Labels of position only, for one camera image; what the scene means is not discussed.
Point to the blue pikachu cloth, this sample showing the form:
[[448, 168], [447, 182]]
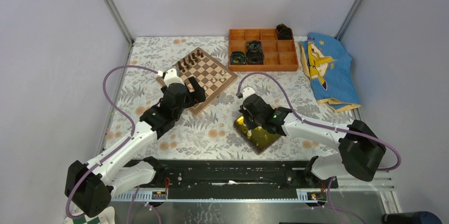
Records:
[[327, 65]]

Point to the orange compartment tray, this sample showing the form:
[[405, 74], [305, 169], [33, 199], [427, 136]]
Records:
[[279, 51]]

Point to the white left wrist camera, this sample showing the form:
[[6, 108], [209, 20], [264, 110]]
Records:
[[170, 76]]

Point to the black rolled strap corner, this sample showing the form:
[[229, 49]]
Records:
[[283, 32]]

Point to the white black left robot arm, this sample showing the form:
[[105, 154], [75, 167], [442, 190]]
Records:
[[91, 185]]

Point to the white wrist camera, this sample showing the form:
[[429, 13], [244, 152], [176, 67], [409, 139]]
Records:
[[170, 76], [245, 92]]

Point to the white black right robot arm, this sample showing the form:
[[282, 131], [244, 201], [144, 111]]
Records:
[[357, 151]]

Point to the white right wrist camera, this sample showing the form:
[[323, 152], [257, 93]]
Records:
[[245, 92]]

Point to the dark blue cylinder object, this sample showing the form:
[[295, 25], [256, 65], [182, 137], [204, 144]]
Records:
[[419, 217]]

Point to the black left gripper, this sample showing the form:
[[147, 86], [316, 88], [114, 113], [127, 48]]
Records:
[[198, 96]]

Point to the wooden chess board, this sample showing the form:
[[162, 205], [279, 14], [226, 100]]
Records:
[[204, 70]]

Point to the gold metal tin tray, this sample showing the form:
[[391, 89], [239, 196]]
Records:
[[259, 139]]

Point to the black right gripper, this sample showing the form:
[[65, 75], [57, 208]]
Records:
[[244, 113]]

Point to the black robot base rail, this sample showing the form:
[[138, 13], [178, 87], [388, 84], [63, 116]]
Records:
[[220, 180]]

